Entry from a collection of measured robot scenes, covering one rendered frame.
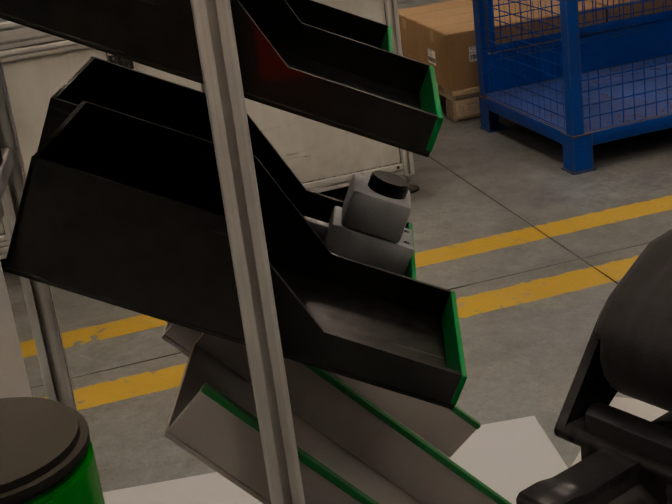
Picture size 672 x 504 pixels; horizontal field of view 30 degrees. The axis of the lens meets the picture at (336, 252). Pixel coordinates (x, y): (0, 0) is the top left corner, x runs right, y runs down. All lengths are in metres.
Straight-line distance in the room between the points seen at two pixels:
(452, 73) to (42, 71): 2.04
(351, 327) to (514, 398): 2.48
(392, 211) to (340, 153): 3.87
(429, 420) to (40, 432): 0.80
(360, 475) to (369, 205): 0.20
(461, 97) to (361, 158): 1.08
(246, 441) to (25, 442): 0.49
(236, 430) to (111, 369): 2.99
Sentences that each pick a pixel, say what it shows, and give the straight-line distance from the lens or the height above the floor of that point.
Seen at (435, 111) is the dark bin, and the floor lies 1.37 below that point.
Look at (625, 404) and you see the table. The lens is 1.45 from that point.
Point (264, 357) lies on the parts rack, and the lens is 0.73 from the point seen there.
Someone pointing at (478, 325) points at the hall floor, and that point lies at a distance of 3.70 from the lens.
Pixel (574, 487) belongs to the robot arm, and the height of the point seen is 1.28.
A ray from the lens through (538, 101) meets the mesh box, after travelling 5.13.
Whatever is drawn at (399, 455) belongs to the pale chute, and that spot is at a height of 1.08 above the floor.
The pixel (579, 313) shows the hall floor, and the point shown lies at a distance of 3.74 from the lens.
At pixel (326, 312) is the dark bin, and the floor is 1.23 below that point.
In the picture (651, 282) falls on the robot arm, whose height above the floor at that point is 1.34.
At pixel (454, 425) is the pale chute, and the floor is 1.02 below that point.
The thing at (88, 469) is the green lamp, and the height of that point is 1.41.
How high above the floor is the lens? 1.55
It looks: 21 degrees down
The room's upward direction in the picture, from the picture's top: 7 degrees counter-clockwise
